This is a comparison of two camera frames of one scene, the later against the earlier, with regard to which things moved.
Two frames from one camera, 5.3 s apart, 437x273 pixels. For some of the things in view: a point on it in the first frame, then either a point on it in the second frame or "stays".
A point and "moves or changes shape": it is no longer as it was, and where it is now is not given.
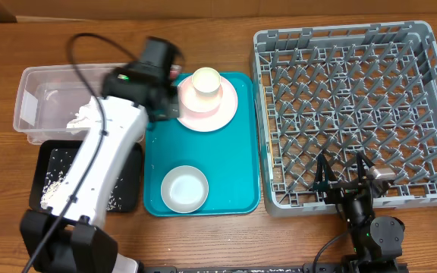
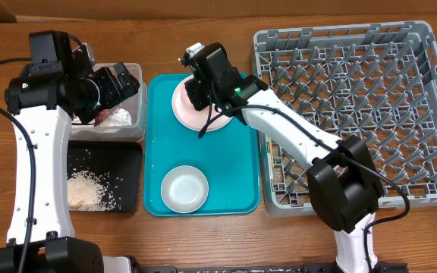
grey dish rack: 334,92 stays
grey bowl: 184,189 stays
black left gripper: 174,108 to 115,93
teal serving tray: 228,157 stays
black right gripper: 341,188 to 193,90
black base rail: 276,268 stays
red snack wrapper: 174,70 moves or changes shape
